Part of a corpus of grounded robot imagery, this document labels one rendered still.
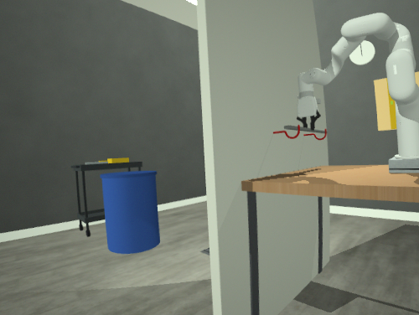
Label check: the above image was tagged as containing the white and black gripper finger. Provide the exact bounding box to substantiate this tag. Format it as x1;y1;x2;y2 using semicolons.
310;110;320;131
297;117;308;127

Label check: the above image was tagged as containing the grey wall panel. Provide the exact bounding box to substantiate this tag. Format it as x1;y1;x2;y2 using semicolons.
196;0;328;315

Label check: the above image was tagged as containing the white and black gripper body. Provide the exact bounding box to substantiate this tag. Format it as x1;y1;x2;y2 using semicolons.
297;96;318;118

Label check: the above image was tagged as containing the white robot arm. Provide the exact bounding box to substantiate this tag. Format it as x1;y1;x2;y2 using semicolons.
297;13;419;159

